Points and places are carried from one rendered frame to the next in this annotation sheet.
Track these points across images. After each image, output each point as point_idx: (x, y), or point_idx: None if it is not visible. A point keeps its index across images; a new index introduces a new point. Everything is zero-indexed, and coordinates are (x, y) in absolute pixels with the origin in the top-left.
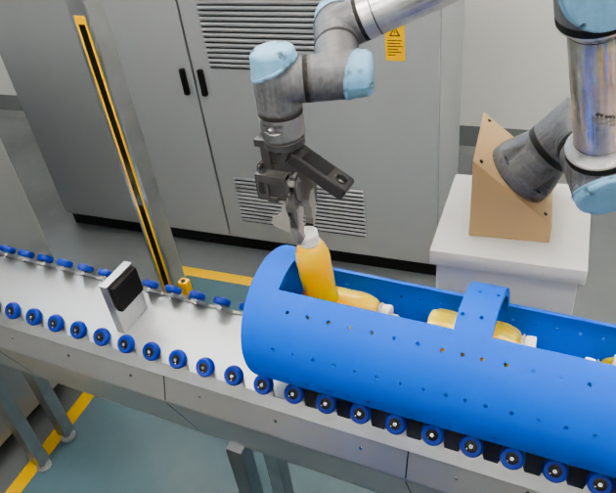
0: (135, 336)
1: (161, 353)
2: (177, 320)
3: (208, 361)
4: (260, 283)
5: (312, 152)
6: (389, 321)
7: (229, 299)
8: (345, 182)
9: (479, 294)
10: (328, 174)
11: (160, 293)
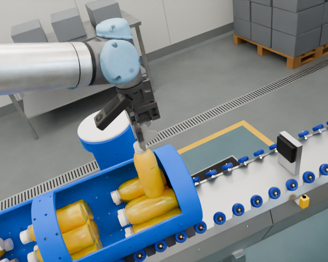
0: (270, 164)
1: (241, 165)
2: (268, 184)
3: (209, 171)
4: (165, 146)
5: (118, 102)
6: (88, 176)
7: (252, 202)
8: (95, 118)
9: (45, 211)
10: (103, 109)
11: (302, 185)
